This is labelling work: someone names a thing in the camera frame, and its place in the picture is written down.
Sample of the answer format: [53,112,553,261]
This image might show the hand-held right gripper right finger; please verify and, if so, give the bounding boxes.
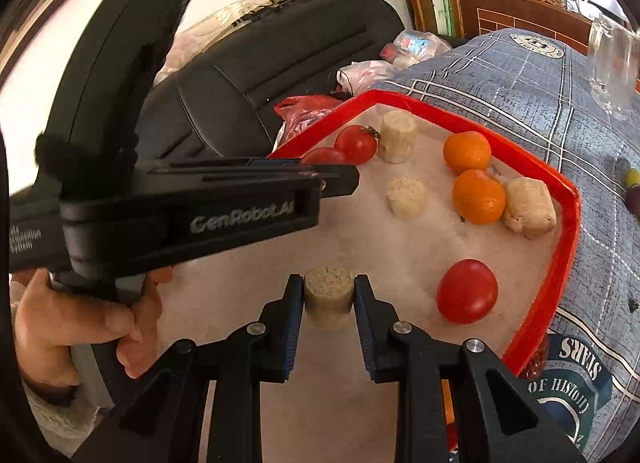
[354,273,588,463]

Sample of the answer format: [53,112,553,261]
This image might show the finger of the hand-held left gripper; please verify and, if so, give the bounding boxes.
[150,157,361,200]

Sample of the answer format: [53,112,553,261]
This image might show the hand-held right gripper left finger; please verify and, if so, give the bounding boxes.
[70,273,306,463]

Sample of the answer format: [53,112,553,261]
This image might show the small red tomato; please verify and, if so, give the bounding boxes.
[301,147,351,166]

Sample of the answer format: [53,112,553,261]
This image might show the red tomato with stem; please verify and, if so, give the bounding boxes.
[334,125,382,164]

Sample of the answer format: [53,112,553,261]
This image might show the beige cork block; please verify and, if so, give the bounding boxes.
[304,265,356,331]
[501,178,557,239]

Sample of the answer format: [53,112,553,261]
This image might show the red plastic tray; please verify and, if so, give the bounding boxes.
[150,90,583,463]

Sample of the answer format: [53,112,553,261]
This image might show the beige cork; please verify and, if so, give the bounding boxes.
[377,110,418,164]

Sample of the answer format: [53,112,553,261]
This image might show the round red tomato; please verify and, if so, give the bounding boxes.
[436,258,499,325]

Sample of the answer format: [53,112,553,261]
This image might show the small orange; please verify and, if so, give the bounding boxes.
[452,169,507,226]
[443,131,493,175]

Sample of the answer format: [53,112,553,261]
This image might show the person's left hand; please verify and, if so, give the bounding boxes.
[10,265,175,386]

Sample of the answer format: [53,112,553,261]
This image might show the red plastic bag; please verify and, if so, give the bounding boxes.
[273,94,346,149]

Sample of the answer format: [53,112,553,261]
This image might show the white plastic bag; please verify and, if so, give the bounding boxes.
[336,60,398,96]

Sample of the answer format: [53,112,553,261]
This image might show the black leather sofa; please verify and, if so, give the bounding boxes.
[135,0,408,164]

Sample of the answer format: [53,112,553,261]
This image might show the clear plastic bag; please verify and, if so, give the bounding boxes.
[381,29,453,69]

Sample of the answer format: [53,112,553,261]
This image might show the pale pink plastic bag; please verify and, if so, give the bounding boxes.
[152,30,201,86]

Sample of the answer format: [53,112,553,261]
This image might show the blue plaid tablecloth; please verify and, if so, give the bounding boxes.
[372,28,640,463]

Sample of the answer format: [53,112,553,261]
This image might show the wooden cabinet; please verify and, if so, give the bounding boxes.
[447,0,601,56]

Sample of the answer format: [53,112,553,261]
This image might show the clear plastic pitcher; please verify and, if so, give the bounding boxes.
[586,13,640,121]

